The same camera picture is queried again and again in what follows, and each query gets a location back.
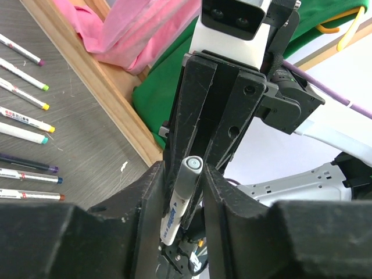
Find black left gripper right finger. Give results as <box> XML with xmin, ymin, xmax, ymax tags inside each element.
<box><xmin>203</xmin><ymin>165</ymin><xmax>371</xmax><ymax>278</ymax></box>

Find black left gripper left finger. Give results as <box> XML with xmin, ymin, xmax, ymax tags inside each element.
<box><xmin>1</xmin><ymin>162</ymin><xmax>164</xmax><ymax>278</ymax></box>

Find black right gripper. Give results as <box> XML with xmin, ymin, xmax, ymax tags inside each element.
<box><xmin>159</xmin><ymin>49</ymin><xmax>326</xmax><ymax>230</ymax></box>

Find grey capped thin pen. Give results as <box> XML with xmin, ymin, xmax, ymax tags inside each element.
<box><xmin>160</xmin><ymin>156</ymin><xmax>203</xmax><ymax>246</ymax></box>

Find brown ended white marker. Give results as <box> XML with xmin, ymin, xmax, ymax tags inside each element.
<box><xmin>1</xmin><ymin>188</ymin><xmax>65</xmax><ymax>201</ymax></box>

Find clear capped purple pen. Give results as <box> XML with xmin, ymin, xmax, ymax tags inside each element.
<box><xmin>1</xmin><ymin>153</ymin><xmax>59</xmax><ymax>173</ymax></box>

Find yellow capped white marker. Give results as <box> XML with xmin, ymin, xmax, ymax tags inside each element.
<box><xmin>1</xmin><ymin>78</ymin><xmax>50</xmax><ymax>110</ymax></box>

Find green capped white marker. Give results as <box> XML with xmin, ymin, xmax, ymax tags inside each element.
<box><xmin>0</xmin><ymin>58</ymin><xmax>49</xmax><ymax>91</ymax></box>

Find blue ended white marker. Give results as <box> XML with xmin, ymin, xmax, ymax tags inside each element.
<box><xmin>1</xmin><ymin>168</ymin><xmax>63</xmax><ymax>184</ymax></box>

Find teal ended white marker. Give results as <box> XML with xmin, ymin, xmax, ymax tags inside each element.
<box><xmin>1</xmin><ymin>122</ymin><xmax>48</xmax><ymax>144</ymax></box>

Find yellow ended white marker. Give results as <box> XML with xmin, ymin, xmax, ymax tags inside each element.
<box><xmin>1</xmin><ymin>107</ymin><xmax>55</xmax><ymax>133</ymax></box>

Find magenta capped white marker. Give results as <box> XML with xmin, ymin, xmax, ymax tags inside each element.
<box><xmin>0</xmin><ymin>34</ymin><xmax>45</xmax><ymax>66</ymax></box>

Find green tank top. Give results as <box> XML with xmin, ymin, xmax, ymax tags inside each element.
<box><xmin>132</xmin><ymin>1</ymin><xmax>370</xmax><ymax>149</ymax></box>

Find pink t-shirt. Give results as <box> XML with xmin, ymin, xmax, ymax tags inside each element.
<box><xmin>55</xmin><ymin>1</ymin><xmax>201</xmax><ymax>74</ymax></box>

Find yellow clothes hanger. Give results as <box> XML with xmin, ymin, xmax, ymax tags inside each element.
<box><xmin>315</xmin><ymin>6</ymin><xmax>366</xmax><ymax>52</ymax></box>

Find wooden clothes rack frame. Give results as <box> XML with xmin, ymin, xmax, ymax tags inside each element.
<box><xmin>20</xmin><ymin>0</ymin><xmax>372</xmax><ymax>168</ymax></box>

